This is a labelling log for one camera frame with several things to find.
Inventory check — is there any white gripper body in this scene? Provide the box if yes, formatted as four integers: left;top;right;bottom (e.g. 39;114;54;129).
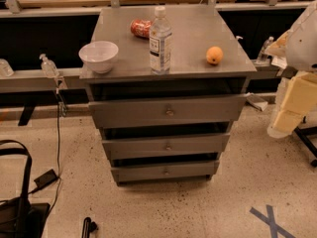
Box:
281;72;317;115

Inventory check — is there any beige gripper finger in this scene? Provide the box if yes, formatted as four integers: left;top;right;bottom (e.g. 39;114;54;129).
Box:
266;109;303;139

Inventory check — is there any grey drawer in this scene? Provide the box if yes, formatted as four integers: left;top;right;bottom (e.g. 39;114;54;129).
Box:
102;133;230;160
89;94;246;128
111;161;220;182

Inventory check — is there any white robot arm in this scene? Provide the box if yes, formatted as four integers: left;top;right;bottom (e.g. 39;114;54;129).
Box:
267;1;317;138

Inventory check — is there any grey bottom drawer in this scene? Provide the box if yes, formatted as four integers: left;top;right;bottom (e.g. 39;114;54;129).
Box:
111;161;220;182

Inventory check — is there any grey drawer cabinet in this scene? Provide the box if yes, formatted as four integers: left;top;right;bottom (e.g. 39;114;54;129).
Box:
80;5;256;169

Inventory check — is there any grey top drawer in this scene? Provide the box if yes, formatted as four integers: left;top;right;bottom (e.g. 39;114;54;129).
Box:
89;94;246;128

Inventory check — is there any black stand base leg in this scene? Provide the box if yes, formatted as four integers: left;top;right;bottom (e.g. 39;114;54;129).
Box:
294;126;317;168

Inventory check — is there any grey box on floor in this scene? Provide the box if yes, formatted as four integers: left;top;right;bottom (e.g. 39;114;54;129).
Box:
247;93;268;111

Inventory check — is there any white crumpled packet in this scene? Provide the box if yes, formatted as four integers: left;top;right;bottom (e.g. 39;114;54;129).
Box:
271;56;287;69

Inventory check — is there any small background water bottle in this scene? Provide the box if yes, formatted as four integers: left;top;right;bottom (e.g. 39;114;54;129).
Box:
256;37;274;64

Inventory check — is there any orange fruit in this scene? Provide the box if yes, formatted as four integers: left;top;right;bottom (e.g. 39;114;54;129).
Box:
206;47;224;65

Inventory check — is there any clear water bottle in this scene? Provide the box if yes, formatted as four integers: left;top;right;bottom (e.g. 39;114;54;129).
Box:
150;6;172;74

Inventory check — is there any red soda can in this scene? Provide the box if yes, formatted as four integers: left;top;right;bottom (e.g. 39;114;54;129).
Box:
130;19;152;38

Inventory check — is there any white bowl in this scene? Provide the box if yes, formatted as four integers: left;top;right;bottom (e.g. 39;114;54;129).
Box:
78;41;119;73

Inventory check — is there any clear sanitizer pump bottle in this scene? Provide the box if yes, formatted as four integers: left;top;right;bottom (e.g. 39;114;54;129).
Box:
40;54;59;78

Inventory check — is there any black power adapter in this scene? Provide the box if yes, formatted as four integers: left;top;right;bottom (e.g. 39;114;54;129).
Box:
35;169;58;189

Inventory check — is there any clear container at left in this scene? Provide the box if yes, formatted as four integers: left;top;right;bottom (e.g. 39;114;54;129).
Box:
0;59;14;76

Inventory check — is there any black power cable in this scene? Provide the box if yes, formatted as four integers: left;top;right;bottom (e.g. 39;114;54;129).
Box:
28;91;67;216

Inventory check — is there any black bag with strap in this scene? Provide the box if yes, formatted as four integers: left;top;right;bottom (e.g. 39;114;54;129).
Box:
0;140;50;238

